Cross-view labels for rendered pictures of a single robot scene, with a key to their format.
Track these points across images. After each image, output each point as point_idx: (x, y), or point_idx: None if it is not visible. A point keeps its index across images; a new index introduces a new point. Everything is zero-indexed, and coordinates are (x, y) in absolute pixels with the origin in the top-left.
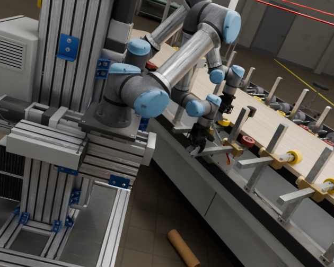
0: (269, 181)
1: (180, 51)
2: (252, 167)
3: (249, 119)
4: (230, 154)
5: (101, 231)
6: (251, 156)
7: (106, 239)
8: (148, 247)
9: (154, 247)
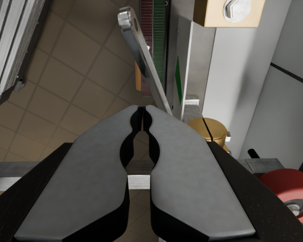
0: None
1: None
2: (271, 149)
3: None
4: (295, 56)
5: None
6: (296, 149)
7: None
8: (100, 32)
9: (109, 35)
